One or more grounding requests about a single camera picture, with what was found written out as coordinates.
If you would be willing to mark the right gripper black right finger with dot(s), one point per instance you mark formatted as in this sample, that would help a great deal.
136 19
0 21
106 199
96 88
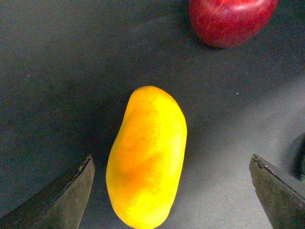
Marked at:
281 195

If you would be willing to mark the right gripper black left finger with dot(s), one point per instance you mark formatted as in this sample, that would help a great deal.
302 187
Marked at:
60 205

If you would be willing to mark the red apple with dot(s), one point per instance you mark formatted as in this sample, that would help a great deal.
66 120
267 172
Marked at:
228 23

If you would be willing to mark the yellow mango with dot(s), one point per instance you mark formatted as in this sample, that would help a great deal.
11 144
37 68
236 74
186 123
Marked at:
146 159

